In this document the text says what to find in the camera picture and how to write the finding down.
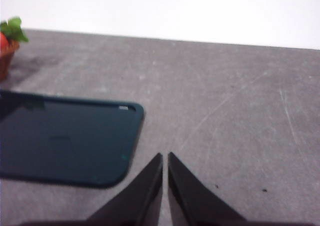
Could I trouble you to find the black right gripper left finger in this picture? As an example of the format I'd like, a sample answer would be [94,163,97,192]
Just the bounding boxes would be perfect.
[86,152,164,226]

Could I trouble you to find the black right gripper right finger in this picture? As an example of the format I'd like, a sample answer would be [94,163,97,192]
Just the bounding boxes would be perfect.
[167,151,248,226]

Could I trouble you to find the dark rectangular tray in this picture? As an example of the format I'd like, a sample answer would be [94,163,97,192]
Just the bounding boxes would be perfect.
[0,89,145,189]

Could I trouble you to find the orange carrot with green leaves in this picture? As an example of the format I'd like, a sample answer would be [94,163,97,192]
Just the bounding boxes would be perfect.
[0,16,30,51]

